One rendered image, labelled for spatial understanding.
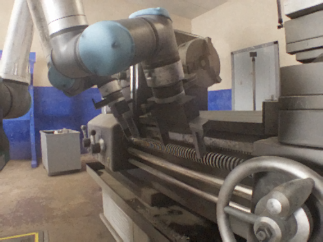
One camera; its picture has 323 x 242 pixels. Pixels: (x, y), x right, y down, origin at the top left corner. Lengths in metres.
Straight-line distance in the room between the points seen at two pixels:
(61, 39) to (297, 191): 0.45
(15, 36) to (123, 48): 0.72
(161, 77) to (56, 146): 2.55
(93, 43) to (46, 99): 3.90
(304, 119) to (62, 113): 4.12
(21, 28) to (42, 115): 3.32
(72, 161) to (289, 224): 2.84
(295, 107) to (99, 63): 0.32
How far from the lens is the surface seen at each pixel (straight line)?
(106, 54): 0.34
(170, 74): 0.45
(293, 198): 0.20
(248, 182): 0.62
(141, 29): 0.39
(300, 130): 0.35
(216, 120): 0.65
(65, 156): 2.96
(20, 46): 0.99
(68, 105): 4.27
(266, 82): 4.24
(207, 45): 1.06
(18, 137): 4.28
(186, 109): 0.46
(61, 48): 0.46
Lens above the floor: 0.85
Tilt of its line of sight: 3 degrees down
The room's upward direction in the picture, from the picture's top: straight up
